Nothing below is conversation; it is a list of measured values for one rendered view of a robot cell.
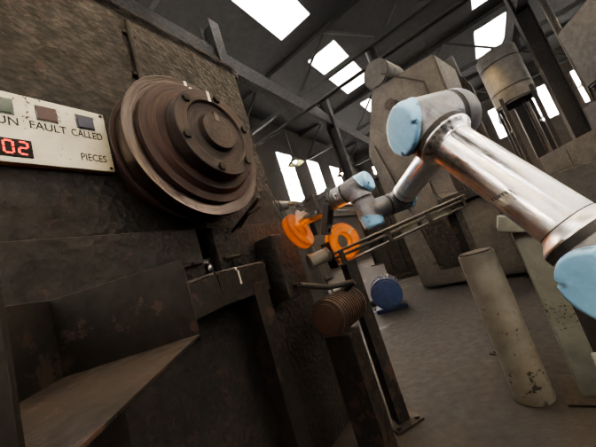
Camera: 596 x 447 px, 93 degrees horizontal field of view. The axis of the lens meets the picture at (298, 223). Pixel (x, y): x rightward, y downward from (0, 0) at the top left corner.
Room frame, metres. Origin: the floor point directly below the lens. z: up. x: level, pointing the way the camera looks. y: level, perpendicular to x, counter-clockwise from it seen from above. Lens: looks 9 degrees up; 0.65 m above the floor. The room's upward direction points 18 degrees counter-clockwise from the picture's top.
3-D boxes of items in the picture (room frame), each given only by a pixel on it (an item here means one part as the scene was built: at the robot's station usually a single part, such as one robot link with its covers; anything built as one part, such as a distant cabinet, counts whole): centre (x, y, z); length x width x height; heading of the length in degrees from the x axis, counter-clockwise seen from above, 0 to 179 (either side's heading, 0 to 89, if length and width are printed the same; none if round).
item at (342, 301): (1.05, -0.05, 0.27); 0.22 x 0.13 x 0.53; 147
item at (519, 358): (1.07, -0.59, 0.26); 0.12 x 0.12 x 0.52
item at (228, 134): (0.80, 0.16, 1.11); 0.28 x 0.06 x 0.28; 147
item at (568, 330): (1.02, -0.75, 0.31); 0.24 x 0.16 x 0.62; 147
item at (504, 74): (7.04, -6.37, 2.25); 0.92 x 0.92 x 4.50
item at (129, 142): (0.85, 0.24, 1.11); 0.47 x 0.06 x 0.47; 147
